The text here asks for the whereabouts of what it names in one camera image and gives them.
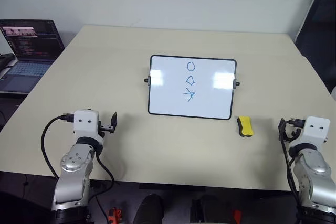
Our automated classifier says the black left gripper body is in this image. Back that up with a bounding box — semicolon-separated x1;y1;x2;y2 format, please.
98;120;117;137

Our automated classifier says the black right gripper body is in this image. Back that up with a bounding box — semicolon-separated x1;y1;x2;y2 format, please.
285;126;302;143

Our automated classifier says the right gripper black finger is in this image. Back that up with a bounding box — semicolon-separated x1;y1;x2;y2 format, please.
278;118;287;141

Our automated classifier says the yellow and black board eraser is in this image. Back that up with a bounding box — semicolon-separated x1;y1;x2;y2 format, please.
236;115;255;137

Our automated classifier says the black mesh office chair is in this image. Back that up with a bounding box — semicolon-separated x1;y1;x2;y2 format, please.
294;0;336;93

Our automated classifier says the open grey laptop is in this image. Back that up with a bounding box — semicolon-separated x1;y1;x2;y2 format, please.
0;19;66;95

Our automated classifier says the black device beside laptop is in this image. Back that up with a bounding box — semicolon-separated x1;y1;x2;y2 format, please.
0;52;18;78

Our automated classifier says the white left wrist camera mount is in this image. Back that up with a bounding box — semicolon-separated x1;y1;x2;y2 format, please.
73;109;103;142

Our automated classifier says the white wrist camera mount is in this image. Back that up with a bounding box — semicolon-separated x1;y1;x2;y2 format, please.
73;109;103;142
290;115;331;147

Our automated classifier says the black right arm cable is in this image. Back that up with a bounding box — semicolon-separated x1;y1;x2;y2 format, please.
279;118;306;200

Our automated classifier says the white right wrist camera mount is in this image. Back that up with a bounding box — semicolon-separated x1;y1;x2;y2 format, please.
290;115;331;147

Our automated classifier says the white desktop whiteboard black frame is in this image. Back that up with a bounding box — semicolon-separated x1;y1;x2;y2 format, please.
143;55;241;121

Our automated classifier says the thin black floor cable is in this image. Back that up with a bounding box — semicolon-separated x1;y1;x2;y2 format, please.
22;173;30;199

